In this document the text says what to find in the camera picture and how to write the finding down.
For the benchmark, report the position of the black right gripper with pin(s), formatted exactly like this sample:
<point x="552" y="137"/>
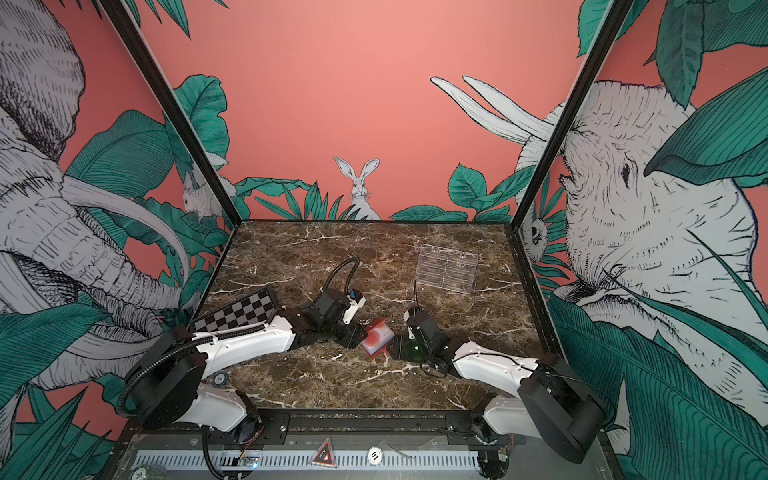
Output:
<point x="402" y="348"/>

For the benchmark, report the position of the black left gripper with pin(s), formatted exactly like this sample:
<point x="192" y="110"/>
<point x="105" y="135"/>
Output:
<point x="354" y="337"/>

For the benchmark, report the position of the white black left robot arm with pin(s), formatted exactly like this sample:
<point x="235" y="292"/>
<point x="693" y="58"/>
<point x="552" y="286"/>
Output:
<point x="173" y="381"/>

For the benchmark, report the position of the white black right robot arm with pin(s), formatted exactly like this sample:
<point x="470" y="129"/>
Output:
<point x="541" y="397"/>

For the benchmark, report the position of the black white checkerboard calibration board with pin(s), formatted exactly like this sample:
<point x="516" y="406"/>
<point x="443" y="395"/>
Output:
<point x="258" y="307"/>

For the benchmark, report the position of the clear acrylic compartment organizer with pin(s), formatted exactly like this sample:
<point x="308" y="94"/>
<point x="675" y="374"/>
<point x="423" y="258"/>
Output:
<point x="446" y="269"/>

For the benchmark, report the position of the white ventilation grille strip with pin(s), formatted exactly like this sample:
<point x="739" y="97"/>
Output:
<point x="277" y="460"/>

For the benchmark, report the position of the round white sticker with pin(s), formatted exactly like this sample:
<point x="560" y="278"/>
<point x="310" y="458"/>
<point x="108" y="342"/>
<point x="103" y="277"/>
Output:
<point x="375" y="456"/>

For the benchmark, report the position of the red warning triangle sticker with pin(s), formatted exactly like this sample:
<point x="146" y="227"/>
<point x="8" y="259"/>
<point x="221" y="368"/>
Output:
<point x="324" y="456"/>

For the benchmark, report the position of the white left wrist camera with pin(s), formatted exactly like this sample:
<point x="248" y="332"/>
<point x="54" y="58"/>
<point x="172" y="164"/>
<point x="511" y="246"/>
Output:
<point x="356" y="301"/>

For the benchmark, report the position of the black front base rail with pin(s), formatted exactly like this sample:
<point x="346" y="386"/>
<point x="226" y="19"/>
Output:
<point x="459" y="427"/>

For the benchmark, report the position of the black left corner frame post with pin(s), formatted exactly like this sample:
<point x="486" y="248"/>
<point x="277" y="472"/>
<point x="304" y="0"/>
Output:
<point x="130" y="35"/>

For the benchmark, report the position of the black corner frame post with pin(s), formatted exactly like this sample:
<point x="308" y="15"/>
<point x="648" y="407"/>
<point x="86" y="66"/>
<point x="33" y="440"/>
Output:
<point x="130" y="35"/>
<point x="611" y="24"/>

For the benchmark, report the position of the black right corner frame post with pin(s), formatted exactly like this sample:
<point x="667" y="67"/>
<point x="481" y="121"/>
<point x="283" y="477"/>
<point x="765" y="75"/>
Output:
<point x="611" y="24"/>

